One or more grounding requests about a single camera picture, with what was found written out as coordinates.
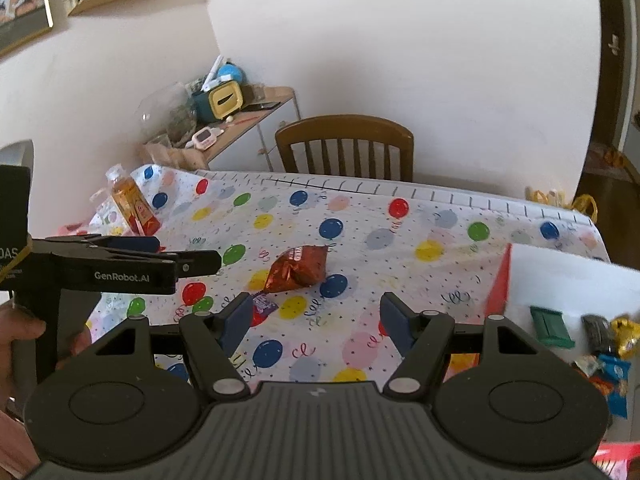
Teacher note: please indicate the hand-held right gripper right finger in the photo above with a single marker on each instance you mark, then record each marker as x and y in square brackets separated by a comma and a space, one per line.
[395, 320]

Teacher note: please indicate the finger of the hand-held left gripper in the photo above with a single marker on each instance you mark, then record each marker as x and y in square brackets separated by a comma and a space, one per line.
[202, 263]
[132, 245]

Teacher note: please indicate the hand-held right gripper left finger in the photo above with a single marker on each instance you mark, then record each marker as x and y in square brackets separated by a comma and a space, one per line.
[237, 320]

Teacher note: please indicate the purple candy packet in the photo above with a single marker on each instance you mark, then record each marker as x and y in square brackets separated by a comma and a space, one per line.
[264, 307]

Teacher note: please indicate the brown red snack packet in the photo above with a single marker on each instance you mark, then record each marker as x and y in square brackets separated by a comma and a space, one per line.
[297, 270]

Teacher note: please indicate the green snack packet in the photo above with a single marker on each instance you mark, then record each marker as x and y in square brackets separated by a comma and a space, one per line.
[552, 327]

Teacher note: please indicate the red cardboard box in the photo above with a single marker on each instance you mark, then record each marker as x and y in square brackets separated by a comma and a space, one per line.
[550, 280]

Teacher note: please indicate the blue cookie packet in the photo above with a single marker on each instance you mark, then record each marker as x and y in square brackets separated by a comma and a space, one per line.
[615, 385]

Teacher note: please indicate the person's left hand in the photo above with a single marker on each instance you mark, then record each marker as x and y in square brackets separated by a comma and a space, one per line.
[15, 327]

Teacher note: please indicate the orange drink bottle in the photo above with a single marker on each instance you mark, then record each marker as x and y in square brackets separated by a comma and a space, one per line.
[132, 205]

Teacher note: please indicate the clear plastic packet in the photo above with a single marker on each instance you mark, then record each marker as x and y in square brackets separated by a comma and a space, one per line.
[105, 212]

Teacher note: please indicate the balloon print tablecloth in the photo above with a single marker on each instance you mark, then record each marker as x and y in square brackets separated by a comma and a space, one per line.
[400, 260]

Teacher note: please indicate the clear glass cup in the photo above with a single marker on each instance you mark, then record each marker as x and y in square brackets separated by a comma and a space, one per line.
[158, 140]

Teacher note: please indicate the white timer gadget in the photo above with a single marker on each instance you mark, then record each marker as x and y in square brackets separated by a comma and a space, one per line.
[202, 138]

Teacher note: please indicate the silver lamp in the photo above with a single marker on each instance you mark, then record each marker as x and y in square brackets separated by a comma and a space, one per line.
[17, 152]

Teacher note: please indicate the large glass jar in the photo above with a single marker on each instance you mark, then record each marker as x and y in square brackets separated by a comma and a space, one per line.
[167, 110]

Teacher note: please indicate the red pencil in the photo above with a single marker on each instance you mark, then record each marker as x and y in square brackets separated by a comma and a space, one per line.
[245, 119]

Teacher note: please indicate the teal yellow tissue box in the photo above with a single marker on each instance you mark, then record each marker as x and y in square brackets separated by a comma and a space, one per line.
[222, 102]

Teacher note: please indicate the wooden top side cabinet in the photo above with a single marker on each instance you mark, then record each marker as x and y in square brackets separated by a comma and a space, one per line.
[265, 110]

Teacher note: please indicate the black phone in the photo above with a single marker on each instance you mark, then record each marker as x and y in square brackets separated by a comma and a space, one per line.
[260, 106]

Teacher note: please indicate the white tube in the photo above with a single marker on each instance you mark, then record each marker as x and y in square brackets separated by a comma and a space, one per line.
[215, 72]

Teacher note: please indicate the blue round container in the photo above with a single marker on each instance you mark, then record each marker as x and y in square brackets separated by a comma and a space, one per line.
[232, 72]

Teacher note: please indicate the wooden chair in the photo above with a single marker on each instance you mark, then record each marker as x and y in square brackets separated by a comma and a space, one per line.
[345, 132]

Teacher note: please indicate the dark brown door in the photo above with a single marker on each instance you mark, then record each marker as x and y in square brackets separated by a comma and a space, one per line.
[607, 85]

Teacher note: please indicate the wall poster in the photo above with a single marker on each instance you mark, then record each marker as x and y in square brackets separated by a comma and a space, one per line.
[20, 0]

